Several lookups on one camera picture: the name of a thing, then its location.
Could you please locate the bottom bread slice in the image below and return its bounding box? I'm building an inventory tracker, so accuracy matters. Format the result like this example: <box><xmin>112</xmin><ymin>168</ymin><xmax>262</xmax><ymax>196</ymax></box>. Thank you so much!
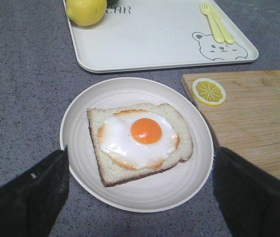
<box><xmin>87</xmin><ymin>103</ymin><xmax>194</xmax><ymax>187</ymax></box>

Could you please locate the white round plate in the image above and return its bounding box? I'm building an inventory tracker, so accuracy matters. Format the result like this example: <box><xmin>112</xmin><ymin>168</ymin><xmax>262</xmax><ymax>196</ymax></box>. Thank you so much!
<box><xmin>60</xmin><ymin>78</ymin><xmax>213</xmax><ymax>213</ymax></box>

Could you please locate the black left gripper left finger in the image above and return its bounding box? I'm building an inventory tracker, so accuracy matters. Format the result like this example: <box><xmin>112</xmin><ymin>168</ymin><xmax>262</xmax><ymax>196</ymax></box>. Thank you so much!
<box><xmin>0</xmin><ymin>150</ymin><xmax>69</xmax><ymax>237</ymax></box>

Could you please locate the yellow plastic fork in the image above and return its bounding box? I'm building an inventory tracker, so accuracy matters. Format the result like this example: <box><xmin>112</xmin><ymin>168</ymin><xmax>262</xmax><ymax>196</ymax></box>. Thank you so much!
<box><xmin>201</xmin><ymin>2</ymin><xmax>225</xmax><ymax>43</ymax></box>

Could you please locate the yellow lemon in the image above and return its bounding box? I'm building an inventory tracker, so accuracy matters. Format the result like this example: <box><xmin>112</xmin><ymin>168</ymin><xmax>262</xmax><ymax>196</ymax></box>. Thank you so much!
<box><xmin>66</xmin><ymin>0</ymin><xmax>107</xmax><ymax>27</ymax></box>

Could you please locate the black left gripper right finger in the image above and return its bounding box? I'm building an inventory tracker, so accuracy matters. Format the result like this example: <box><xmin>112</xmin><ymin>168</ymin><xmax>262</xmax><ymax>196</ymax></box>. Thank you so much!
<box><xmin>213</xmin><ymin>147</ymin><xmax>280</xmax><ymax>237</ymax></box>

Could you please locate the lemon slice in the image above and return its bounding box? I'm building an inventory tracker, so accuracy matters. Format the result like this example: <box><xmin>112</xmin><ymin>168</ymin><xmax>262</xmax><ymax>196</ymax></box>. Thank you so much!
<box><xmin>191</xmin><ymin>78</ymin><xmax>227</xmax><ymax>106</ymax></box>

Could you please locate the white bear-print tray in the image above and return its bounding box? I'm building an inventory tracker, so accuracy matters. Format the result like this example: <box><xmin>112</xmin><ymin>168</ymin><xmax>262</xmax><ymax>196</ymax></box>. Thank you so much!
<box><xmin>69</xmin><ymin>0</ymin><xmax>259</xmax><ymax>73</ymax></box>

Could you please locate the green lime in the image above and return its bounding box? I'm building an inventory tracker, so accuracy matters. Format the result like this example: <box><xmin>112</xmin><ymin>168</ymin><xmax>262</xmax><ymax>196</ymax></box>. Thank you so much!
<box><xmin>107</xmin><ymin>0</ymin><xmax>118</xmax><ymax>5</ymax></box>

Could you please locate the fried egg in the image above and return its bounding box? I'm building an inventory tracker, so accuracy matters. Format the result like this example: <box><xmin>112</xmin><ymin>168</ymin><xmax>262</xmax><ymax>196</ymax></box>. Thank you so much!
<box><xmin>97</xmin><ymin>110</ymin><xmax>180</xmax><ymax>170</ymax></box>

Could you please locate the wooden cutting board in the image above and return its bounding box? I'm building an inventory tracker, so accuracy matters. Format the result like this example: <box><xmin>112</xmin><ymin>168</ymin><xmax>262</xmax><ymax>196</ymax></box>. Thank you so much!
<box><xmin>181</xmin><ymin>70</ymin><xmax>280</xmax><ymax>180</ymax></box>

